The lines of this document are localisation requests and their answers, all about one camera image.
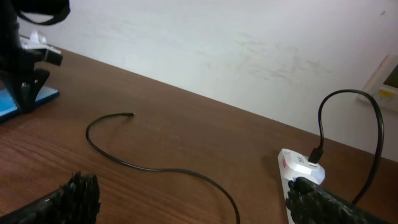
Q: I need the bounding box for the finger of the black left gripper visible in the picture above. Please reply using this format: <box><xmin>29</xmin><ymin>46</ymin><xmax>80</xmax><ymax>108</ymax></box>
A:
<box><xmin>9</xmin><ymin>69</ymin><xmax>50</xmax><ymax>113</ymax></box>

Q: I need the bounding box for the white power strip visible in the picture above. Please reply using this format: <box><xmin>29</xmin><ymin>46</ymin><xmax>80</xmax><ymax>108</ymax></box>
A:
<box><xmin>277</xmin><ymin>148</ymin><xmax>326</xmax><ymax>224</ymax></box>

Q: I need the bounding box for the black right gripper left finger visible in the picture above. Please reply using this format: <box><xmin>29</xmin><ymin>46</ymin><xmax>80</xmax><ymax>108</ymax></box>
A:
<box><xmin>1</xmin><ymin>172</ymin><xmax>100</xmax><ymax>224</ymax></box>

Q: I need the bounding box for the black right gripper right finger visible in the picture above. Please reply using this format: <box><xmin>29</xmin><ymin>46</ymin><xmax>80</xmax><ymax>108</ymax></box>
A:
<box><xmin>285</xmin><ymin>177</ymin><xmax>388</xmax><ymax>224</ymax></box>

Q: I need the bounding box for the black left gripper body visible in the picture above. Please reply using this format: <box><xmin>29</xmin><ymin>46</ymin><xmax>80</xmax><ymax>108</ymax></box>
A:
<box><xmin>1</xmin><ymin>0</ymin><xmax>44</xmax><ymax>80</ymax></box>

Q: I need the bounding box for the white wall socket panel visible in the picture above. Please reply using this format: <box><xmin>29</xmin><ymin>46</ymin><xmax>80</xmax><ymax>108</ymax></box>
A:
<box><xmin>363</xmin><ymin>55</ymin><xmax>397</xmax><ymax>112</ymax></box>

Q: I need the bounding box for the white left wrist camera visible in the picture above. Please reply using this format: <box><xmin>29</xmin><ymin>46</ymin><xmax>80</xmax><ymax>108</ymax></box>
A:
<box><xmin>20</xmin><ymin>30</ymin><xmax>63</xmax><ymax>66</ymax></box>

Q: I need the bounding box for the blue screen smartphone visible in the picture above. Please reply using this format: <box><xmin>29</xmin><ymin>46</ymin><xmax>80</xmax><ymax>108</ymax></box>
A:
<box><xmin>1</xmin><ymin>86</ymin><xmax>59</xmax><ymax>124</ymax></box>

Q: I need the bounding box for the black charger cable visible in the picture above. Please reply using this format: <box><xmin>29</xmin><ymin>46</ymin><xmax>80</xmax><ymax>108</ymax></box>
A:
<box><xmin>85</xmin><ymin>89</ymin><xmax>385</xmax><ymax>224</ymax></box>

